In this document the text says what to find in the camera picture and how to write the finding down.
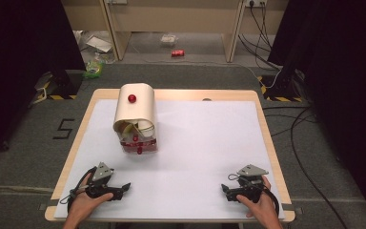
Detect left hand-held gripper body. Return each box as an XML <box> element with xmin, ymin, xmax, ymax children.
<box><xmin>86</xmin><ymin>161</ymin><xmax>118</xmax><ymax>198</ymax></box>

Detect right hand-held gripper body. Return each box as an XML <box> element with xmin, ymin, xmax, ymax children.
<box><xmin>236</xmin><ymin>164</ymin><xmax>270</xmax><ymax>203</ymax></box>

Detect red drawer with knobs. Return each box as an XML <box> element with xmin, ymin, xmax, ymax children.
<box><xmin>119</xmin><ymin>135</ymin><xmax>158</xmax><ymax>156</ymax></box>

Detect cream roll-top bread box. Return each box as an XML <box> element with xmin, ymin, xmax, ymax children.
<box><xmin>112</xmin><ymin>83</ymin><xmax>158</xmax><ymax>144</ymax></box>

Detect person's right hand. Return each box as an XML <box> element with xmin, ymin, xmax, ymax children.
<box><xmin>236</xmin><ymin>176</ymin><xmax>279</xmax><ymax>223</ymax></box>

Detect person's left hand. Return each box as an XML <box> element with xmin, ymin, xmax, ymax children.
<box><xmin>69</xmin><ymin>174</ymin><xmax>114</xmax><ymax>222</ymax></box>

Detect white table sheet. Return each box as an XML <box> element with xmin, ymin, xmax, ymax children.
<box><xmin>53</xmin><ymin>98</ymin><xmax>285</xmax><ymax>220</ymax></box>

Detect yellow-green item in box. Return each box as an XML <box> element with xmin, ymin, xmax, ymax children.
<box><xmin>122</xmin><ymin>123</ymin><xmax>136</xmax><ymax>138</ymax></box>

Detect white item in box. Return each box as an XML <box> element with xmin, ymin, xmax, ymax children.
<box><xmin>137</xmin><ymin>119</ymin><xmax>155</xmax><ymax>133</ymax></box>

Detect hazard-striped stand base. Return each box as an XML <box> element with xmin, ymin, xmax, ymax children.
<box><xmin>31</xmin><ymin>70</ymin><xmax>84</xmax><ymax>105</ymax></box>
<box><xmin>256</xmin><ymin>71</ymin><xmax>305</xmax><ymax>103</ymax></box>

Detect white paper sheet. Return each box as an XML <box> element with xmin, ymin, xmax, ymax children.
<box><xmin>85</xmin><ymin>35</ymin><xmax>113</xmax><ymax>53</ymax></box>

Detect black curtain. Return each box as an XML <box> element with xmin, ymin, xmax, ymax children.
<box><xmin>0</xmin><ymin>0</ymin><xmax>87</xmax><ymax>163</ymax></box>
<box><xmin>267</xmin><ymin>0</ymin><xmax>366</xmax><ymax>220</ymax></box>

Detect clear plastic container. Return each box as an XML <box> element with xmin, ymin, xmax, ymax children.
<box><xmin>159</xmin><ymin>33</ymin><xmax>179</xmax><ymax>49</ymax></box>

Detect beige wooden desk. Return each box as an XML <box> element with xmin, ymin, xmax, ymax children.
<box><xmin>60</xmin><ymin>0</ymin><xmax>290</xmax><ymax>63</ymax></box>

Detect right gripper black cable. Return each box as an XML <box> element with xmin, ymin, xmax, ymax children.
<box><xmin>228</xmin><ymin>173</ymin><xmax>281</xmax><ymax>218</ymax></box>

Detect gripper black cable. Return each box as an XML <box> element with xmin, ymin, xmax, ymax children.
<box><xmin>228</xmin><ymin>173</ymin><xmax>281</xmax><ymax>218</ymax></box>
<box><xmin>59</xmin><ymin>166</ymin><xmax>96</xmax><ymax>215</ymax></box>

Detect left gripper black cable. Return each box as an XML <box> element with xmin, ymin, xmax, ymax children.
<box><xmin>59</xmin><ymin>166</ymin><xmax>96</xmax><ymax>215</ymax></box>

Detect black floor cables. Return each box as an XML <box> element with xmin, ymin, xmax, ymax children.
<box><xmin>262</xmin><ymin>105</ymin><xmax>351</xmax><ymax>229</ymax></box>

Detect black cables from socket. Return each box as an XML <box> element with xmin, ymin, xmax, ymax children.
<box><xmin>237</xmin><ymin>2</ymin><xmax>283</xmax><ymax>71</ymax></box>

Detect white wall socket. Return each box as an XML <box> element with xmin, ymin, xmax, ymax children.
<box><xmin>244</xmin><ymin>0</ymin><xmax>268</xmax><ymax>9</ymax></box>

